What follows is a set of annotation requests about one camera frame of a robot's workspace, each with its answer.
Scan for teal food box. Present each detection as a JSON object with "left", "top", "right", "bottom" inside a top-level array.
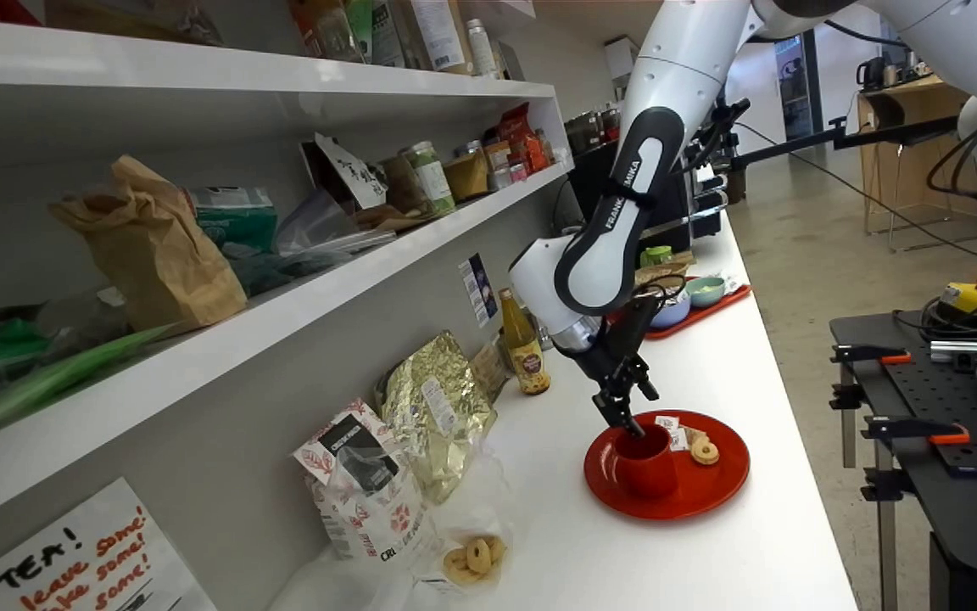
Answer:
[{"left": 189, "top": 183, "right": 280, "bottom": 299}]

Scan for red tray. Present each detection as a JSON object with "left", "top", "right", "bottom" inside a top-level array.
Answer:
[{"left": 638, "top": 283, "right": 754, "bottom": 344}]

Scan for gold foil bag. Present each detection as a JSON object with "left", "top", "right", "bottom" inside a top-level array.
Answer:
[{"left": 381, "top": 332, "right": 499, "bottom": 505}]

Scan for red round plate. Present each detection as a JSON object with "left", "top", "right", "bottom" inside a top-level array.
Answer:
[{"left": 581, "top": 406, "right": 754, "bottom": 524}]

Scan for ring-shaped cookie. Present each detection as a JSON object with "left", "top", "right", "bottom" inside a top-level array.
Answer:
[{"left": 685, "top": 429, "right": 721, "bottom": 467}]

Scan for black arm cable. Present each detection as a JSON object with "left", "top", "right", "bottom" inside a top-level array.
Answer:
[{"left": 922, "top": 61, "right": 977, "bottom": 209}]

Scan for black camera boom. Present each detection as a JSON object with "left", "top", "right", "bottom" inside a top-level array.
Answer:
[{"left": 721, "top": 111, "right": 955, "bottom": 173}]

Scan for orange-handled clamp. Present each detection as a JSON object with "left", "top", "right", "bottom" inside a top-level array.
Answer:
[
  {"left": 857, "top": 415, "right": 977, "bottom": 452},
  {"left": 832, "top": 344, "right": 918, "bottom": 370}
]

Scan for white wall shelf unit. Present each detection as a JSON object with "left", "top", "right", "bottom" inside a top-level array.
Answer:
[{"left": 0, "top": 0, "right": 575, "bottom": 539}]

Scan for white card with black pattern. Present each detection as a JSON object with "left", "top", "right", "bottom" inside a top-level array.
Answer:
[{"left": 297, "top": 131, "right": 391, "bottom": 213}]

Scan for wooden cabinet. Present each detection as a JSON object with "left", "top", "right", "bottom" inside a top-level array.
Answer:
[{"left": 857, "top": 79, "right": 977, "bottom": 223}]

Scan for black work table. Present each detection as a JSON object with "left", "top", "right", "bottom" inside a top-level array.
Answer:
[{"left": 826, "top": 305, "right": 977, "bottom": 611}]

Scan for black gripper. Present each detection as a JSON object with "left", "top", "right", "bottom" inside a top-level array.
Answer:
[{"left": 560, "top": 294, "right": 663, "bottom": 437}]

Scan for brown paper bag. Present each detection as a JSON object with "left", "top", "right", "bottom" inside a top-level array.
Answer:
[{"left": 52, "top": 152, "right": 251, "bottom": 332}]

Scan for red food box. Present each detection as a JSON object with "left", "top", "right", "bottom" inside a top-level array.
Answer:
[{"left": 493, "top": 101, "right": 555, "bottom": 181}]

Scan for handwritten tea sign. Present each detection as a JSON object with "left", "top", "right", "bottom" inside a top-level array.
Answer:
[{"left": 0, "top": 475, "right": 218, "bottom": 611}]

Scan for yellow bottle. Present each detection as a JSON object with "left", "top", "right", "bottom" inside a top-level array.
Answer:
[{"left": 499, "top": 285, "right": 551, "bottom": 401}]

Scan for green flat packages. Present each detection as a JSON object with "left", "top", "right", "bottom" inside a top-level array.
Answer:
[{"left": 0, "top": 301, "right": 179, "bottom": 452}]

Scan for red mug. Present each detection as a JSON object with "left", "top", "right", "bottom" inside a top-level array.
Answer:
[{"left": 611, "top": 420, "right": 680, "bottom": 503}]

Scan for teal bowl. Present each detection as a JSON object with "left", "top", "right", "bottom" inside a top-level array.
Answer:
[{"left": 685, "top": 272, "right": 733, "bottom": 310}]

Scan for blue bowl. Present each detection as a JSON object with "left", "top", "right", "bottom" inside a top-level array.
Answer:
[{"left": 645, "top": 285, "right": 696, "bottom": 332}]

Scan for yellow tool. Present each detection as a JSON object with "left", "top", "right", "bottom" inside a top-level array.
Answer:
[{"left": 944, "top": 280, "right": 977, "bottom": 320}]

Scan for blue white carton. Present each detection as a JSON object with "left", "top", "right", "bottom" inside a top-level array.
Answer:
[{"left": 457, "top": 247, "right": 502, "bottom": 332}]

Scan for green cup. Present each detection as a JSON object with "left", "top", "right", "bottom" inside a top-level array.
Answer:
[{"left": 638, "top": 241, "right": 679, "bottom": 272}]

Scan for white patterned coffee bag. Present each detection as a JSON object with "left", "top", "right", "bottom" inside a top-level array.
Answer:
[{"left": 291, "top": 401, "right": 430, "bottom": 567}]

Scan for jar with green label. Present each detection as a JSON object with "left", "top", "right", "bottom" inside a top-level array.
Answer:
[{"left": 400, "top": 138, "right": 457, "bottom": 217}]

